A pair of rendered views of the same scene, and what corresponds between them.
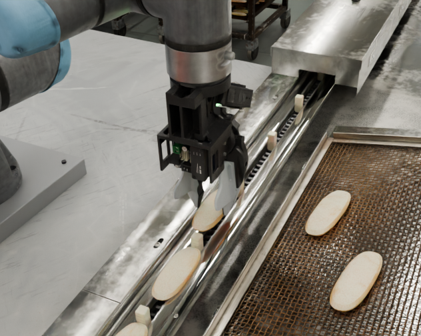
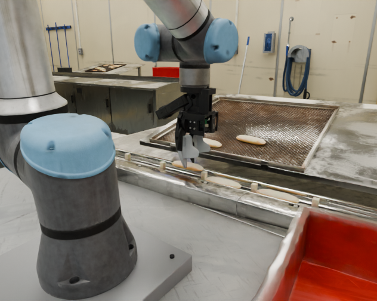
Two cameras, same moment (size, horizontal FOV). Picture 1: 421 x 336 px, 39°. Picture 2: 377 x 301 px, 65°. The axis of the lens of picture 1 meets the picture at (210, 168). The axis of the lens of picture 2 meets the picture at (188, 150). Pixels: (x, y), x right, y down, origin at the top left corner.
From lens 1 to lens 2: 0.97 m
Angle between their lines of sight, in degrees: 75
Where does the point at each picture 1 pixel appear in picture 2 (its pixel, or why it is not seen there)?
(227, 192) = (200, 146)
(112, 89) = not seen: outside the picture
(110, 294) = (241, 193)
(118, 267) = (221, 191)
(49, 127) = not seen: outside the picture
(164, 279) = (230, 182)
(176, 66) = (205, 77)
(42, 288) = (215, 233)
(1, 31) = (232, 42)
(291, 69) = not seen: hidden behind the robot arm
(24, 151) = not seen: hidden behind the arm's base
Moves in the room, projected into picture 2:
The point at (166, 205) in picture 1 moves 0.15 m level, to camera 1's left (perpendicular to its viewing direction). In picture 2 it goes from (172, 180) to (160, 208)
